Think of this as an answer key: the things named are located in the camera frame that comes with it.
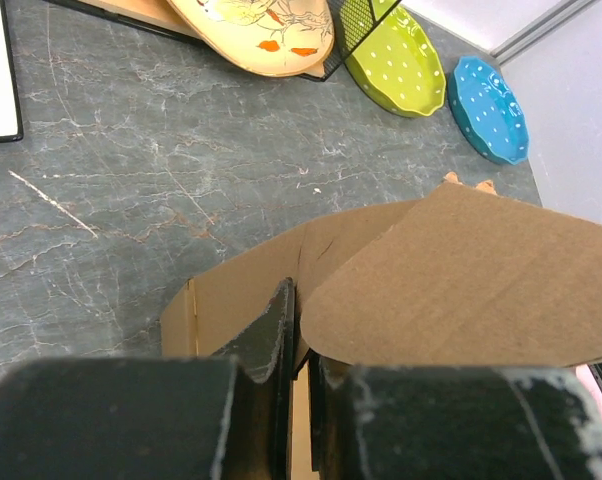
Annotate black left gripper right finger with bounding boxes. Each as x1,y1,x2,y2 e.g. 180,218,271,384
309,355,602,479

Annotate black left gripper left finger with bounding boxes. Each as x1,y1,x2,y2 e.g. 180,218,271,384
0,279,295,479

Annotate brown cardboard box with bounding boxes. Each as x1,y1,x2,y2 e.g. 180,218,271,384
161,182,602,457

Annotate blue dotted plate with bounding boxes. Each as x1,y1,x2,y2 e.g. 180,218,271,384
447,56,530,166

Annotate green dotted plate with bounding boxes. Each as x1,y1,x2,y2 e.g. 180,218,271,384
345,1,446,117

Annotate beige leaf pattern plate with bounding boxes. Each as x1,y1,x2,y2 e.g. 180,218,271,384
170,0,335,78

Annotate black wire wooden shelf rack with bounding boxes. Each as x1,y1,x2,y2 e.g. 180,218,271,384
55,1,399,82

